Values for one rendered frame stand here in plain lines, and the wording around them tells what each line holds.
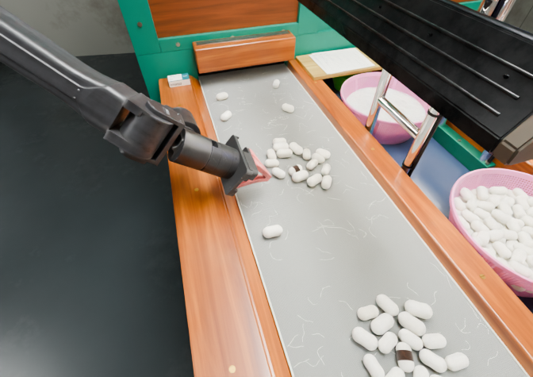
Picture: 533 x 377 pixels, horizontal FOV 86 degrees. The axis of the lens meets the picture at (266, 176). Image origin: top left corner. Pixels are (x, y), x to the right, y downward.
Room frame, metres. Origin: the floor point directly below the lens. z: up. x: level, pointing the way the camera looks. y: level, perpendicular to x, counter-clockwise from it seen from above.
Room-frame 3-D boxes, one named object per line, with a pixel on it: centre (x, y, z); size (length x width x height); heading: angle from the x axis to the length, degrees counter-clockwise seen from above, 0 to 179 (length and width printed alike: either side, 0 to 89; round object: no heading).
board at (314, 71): (0.92, -0.28, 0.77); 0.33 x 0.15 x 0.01; 108
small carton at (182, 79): (0.78, 0.26, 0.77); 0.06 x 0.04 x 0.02; 108
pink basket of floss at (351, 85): (0.71, -0.34, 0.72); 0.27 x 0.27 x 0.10
